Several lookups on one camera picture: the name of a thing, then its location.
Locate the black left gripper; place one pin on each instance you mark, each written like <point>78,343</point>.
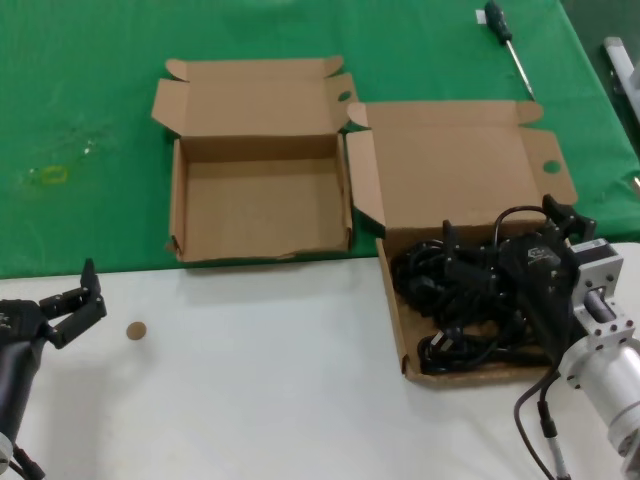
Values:
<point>15,350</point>

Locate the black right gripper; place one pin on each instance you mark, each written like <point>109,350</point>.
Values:
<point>542,280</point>

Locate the torn-edged open cardboard box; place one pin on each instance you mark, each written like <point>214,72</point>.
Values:
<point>250,210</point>

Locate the round cardboard disc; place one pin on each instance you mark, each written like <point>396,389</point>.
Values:
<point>136,330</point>

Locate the yellow square tape marker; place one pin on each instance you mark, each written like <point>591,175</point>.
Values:
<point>45,176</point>

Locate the white metal bar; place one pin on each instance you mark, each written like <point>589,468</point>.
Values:
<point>617,55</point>

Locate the small white tape piece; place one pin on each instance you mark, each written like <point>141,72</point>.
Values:
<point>480,17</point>

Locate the green table cloth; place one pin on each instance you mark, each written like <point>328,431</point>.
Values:
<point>100,75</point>

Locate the silver wrist mount bracket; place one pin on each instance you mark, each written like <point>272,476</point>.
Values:
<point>597,272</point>

